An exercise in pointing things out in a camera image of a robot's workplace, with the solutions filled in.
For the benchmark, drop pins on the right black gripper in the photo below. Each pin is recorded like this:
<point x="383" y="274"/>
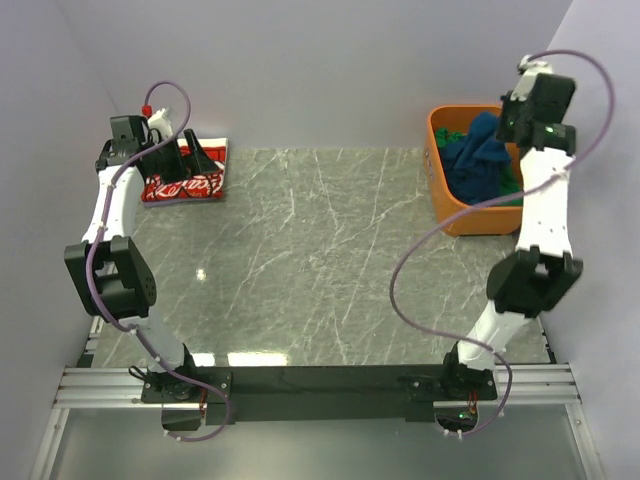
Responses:
<point x="507" y="105"/>

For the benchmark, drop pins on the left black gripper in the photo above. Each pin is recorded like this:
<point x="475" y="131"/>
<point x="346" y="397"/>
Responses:
<point x="197" y="160"/>

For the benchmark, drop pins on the dark blue t-shirt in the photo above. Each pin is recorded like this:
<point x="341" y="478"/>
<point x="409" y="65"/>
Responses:
<point x="473" y="163"/>

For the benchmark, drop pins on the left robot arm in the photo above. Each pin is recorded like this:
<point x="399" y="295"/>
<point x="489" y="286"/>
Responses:
<point x="110" y="275"/>

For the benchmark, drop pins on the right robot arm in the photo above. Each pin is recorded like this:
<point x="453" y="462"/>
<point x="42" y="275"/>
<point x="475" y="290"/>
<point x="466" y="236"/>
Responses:
<point x="542" y="268"/>

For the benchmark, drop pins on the folded red coca-cola t-shirt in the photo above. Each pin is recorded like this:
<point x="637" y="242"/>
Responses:
<point x="197" y="188"/>

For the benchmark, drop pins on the green t-shirt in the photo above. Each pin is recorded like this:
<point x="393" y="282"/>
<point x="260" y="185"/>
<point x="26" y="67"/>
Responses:
<point x="508" y="185"/>

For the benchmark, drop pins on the orange plastic bin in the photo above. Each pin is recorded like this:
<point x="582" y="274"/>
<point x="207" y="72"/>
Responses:
<point x="455" y="118"/>

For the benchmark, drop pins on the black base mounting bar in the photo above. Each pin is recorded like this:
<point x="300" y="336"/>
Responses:
<point x="308" y="393"/>

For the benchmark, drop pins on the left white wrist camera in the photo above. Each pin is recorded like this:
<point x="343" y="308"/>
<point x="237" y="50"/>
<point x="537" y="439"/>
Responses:
<point x="158" y="120"/>

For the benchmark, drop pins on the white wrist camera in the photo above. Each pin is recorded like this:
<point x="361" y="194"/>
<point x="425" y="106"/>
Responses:
<point x="158" y="120"/>
<point x="528" y="69"/>

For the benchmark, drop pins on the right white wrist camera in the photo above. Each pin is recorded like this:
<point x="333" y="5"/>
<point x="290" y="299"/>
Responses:
<point x="528" y="69"/>

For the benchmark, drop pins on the aluminium extrusion rail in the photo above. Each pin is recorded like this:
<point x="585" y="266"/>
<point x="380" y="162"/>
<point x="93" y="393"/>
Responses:
<point x="101" y="380"/>

